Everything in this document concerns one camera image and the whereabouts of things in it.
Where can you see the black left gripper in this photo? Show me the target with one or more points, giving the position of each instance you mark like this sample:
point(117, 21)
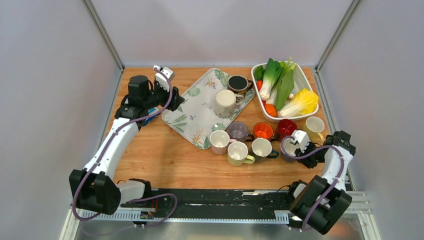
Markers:
point(176, 100)

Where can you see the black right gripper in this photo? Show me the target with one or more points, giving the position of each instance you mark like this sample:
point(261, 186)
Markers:
point(308, 163)

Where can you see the dark blue faceted mug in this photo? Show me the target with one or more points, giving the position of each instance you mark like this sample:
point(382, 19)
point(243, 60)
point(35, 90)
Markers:
point(288, 149)

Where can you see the pale yellow mug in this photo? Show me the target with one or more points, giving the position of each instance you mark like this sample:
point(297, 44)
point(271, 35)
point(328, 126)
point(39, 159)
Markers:
point(314, 127)

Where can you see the red mug black handle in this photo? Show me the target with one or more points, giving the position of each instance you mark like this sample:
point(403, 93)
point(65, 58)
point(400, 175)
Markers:
point(285, 127)

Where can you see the dark green faceted mug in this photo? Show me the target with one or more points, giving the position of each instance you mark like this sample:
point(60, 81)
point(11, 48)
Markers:
point(262, 149)

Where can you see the orange mug black handle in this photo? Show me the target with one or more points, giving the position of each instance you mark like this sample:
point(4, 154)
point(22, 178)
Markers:
point(265, 131)

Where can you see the lime green faceted mug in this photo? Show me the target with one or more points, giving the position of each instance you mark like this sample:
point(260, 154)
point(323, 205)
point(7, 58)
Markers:
point(238, 154)

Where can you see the large floral cream mug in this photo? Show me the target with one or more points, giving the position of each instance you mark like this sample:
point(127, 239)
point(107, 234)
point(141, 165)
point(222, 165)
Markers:
point(225, 102)

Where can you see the purple mug black handle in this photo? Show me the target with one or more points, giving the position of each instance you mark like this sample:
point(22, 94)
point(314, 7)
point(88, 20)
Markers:
point(239, 131)

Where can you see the pink faceted mug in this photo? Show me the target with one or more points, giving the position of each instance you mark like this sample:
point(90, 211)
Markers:
point(220, 140)

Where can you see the black floral mug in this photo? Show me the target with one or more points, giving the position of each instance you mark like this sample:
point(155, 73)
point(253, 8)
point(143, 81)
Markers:
point(240, 85)

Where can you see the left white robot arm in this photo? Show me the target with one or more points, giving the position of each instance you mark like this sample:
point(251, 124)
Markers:
point(92, 187)

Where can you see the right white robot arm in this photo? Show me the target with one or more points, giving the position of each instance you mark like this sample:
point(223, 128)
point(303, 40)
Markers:
point(321, 202)

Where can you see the yellow napa cabbage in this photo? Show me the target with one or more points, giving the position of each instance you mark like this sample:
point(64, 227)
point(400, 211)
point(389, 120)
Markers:
point(303, 103)

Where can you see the floral white serving tray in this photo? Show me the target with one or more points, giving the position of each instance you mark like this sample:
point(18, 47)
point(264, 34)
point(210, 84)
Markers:
point(195, 119)

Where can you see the orange carrot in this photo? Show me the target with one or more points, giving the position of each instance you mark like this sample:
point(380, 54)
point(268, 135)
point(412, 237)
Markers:
point(271, 110)

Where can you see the white vegetable tub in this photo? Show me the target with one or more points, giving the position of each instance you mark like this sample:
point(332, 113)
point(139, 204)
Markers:
point(300, 82)

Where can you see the green bok choy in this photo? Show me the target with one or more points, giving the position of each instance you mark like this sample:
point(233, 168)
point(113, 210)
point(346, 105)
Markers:
point(278, 82)

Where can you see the small red tomato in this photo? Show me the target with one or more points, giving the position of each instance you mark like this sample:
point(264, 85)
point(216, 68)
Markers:
point(259, 84)

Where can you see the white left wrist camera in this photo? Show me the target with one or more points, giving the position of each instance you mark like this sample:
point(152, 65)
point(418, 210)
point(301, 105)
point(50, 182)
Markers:
point(163, 76)

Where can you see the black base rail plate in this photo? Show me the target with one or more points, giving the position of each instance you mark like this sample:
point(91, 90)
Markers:
point(210, 204)

